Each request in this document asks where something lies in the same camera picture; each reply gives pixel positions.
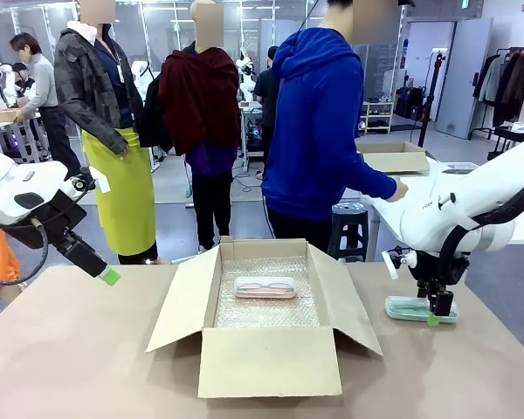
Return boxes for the orange fabric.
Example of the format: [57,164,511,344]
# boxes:
[0,226,23,296]

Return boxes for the clothes rack with coats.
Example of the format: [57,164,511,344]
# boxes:
[471,46,524,141]

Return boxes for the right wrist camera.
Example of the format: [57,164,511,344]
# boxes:
[382,246,418,280]

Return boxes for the person in varsity jacket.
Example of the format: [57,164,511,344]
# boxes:
[11,62,37,96]

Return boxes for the person in black clothes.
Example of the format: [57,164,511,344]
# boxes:
[252,45,281,175]

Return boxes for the person's right hand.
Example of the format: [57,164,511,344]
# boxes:
[391,179,410,203]

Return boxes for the wooden shoe rack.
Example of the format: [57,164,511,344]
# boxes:
[356,100,395,134]

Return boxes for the mannequin with maroon shawl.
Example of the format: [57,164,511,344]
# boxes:
[156,0,241,254]

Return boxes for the bubble wrap sheet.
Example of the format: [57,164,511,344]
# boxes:
[212,256,322,329]
[440,161,480,175]

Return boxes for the black chair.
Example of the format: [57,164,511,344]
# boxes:
[486,125,524,161]

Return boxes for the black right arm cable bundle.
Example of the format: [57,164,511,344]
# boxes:
[438,172,524,280]

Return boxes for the person in blue hoodie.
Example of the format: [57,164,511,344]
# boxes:
[260,0,410,263]

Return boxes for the person in grey sweater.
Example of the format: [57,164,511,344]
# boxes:
[9,32,83,178]

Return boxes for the yellow apron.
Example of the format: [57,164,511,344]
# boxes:
[81,127,157,258]

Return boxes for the pink glasses case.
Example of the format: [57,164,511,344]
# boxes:
[234,275,297,300]

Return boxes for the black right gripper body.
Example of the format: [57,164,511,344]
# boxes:
[409,251,471,292]

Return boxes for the blue sleeved right forearm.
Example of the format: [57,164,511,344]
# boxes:
[353,168,398,203]

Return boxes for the black suitcases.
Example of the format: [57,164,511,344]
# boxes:
[395,86,430,121]

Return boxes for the small brown cardboard box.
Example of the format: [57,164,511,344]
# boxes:
[0,107,25,125]

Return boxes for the black plastic stool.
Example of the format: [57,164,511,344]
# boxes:
[327,201,370,263]

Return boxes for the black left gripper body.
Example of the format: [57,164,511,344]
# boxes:
[7,188,88,252]

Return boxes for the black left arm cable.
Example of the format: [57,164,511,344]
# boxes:
[0,216,50,287]

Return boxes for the green glasses case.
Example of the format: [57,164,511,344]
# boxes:
[383,295,460,325]

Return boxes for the black tripod stand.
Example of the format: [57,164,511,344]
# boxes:
[416,50,447,149]

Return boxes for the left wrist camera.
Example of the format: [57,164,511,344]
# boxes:
[67,165,113,202]

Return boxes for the white side table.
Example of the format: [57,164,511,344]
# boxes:
[360,150,524,263]

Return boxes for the mannequin with yellow apron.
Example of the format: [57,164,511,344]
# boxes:
[53,0,158,266]

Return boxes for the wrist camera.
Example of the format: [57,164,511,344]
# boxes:
[382,246,418,280]
[67,165,113,202]

